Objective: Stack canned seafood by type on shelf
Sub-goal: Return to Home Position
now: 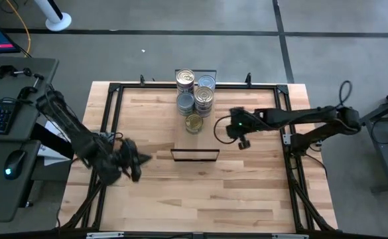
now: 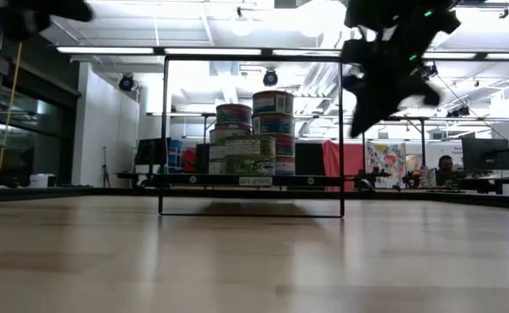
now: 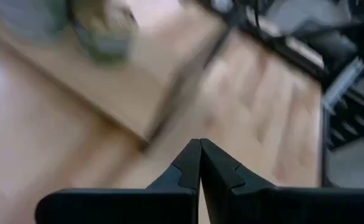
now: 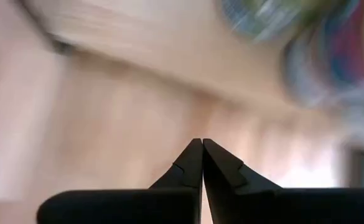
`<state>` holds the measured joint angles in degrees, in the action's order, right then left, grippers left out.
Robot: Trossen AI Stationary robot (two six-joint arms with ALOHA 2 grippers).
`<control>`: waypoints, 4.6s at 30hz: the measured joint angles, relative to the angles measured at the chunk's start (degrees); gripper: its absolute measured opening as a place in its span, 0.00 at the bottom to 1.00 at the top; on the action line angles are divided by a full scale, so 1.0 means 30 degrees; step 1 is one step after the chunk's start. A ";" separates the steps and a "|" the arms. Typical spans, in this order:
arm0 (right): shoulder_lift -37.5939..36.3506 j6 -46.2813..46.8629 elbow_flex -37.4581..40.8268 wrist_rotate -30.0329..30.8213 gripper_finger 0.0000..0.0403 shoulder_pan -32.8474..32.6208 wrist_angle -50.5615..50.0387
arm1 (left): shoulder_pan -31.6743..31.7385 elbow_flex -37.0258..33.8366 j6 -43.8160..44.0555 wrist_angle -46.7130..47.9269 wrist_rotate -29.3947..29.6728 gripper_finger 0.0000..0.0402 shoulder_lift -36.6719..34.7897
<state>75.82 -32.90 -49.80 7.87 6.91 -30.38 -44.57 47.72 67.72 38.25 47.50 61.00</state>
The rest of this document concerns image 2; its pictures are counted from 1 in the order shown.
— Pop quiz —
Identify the person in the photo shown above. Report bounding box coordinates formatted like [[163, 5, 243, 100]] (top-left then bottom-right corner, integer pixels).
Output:
[[435, 154, 466, 187]]

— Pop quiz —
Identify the round black ceiling speaker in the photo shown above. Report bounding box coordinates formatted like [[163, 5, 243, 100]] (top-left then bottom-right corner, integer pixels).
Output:
[[262, 69, 279, 88], [117, 73, 136, 92]]

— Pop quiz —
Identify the orange red curtain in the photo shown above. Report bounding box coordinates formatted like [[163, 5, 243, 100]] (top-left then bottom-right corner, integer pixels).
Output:
[[322, 139, 366, 191]]

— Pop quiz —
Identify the yellow cable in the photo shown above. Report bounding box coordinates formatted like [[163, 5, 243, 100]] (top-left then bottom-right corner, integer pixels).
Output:
[[0, 41, 23, 177]]

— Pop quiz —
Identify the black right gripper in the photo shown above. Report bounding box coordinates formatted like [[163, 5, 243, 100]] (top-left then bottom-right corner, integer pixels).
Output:
[[340, 0, 462, 139]]

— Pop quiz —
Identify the black curtain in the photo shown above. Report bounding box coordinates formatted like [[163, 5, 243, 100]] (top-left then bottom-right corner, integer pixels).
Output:
[[295, 142, 325, 177], [195, 143, 211, 173]]

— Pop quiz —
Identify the white box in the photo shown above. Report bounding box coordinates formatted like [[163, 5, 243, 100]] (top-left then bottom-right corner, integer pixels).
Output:
[[28, 173, 57, 189]]

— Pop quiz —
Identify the black ceiling spotlight cluster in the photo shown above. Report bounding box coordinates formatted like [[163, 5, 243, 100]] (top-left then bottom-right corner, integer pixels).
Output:
[[445, 105, 472, 119], [421, 63, 439, 83]]

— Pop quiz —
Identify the black aluminium table frame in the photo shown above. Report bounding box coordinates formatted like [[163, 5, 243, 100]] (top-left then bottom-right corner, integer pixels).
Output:
[[0, 185, 509, 210]]

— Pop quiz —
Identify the paint splattered white cloth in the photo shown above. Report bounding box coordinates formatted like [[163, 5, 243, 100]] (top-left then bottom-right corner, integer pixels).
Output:
[[365, 141, 407, 189]]

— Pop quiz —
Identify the blue storage bin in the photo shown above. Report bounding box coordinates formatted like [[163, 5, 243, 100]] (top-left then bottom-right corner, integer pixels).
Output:
[[169, 139, 184, 169]]

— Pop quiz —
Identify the black background metal frame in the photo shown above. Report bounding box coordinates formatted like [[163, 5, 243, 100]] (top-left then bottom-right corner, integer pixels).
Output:
[[360, 115, 427, 169]]

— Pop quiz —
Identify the red cabinet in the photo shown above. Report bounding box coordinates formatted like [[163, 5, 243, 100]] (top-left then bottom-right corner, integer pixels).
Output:
[[182, 149, 197, 173]]

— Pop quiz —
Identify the wooden shelf with black frame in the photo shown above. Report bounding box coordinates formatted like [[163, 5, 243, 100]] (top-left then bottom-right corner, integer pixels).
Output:
[[157, 54, 346, 219]]

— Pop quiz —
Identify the black background monitor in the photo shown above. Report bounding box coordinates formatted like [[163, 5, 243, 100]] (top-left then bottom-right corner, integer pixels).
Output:
[[134, 137, 171, 166], [461, 138, 509, 171]]

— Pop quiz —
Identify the silver lid seafood can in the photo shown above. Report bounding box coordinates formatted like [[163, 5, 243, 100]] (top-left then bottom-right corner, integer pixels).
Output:
[[208, 144, 228, 163], [208, 160, 228, 176], [209, 128, 252, 147]]

